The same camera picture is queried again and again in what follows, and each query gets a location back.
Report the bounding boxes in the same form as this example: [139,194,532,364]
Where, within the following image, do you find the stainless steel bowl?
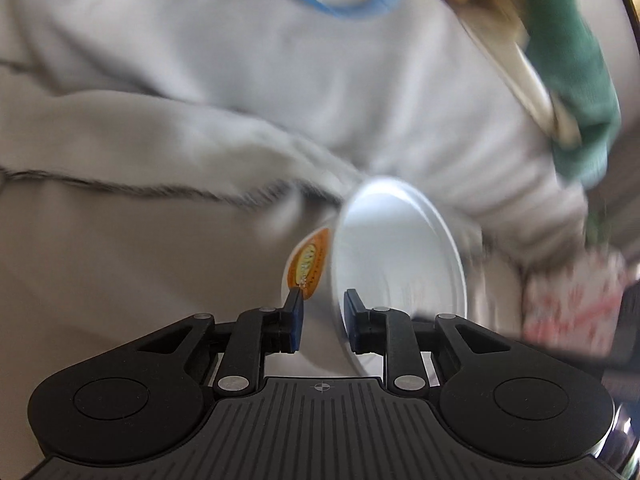
[600,400,640,479]

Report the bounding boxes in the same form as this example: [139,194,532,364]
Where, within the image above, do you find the grey sofa cover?
[0,0,626,466]

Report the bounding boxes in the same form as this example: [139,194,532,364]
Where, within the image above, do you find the white paper bowl orange label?
[281,176,469,379]

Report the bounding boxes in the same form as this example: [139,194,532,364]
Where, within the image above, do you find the green cloth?
[504,0,622,187]

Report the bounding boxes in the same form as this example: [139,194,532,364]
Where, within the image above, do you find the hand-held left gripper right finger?
[343,288,512,397]

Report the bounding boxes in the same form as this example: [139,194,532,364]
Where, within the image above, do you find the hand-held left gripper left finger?
[134,285,306,397]

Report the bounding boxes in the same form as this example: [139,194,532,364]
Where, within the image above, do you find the red and white packet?
[520,249,632,357]

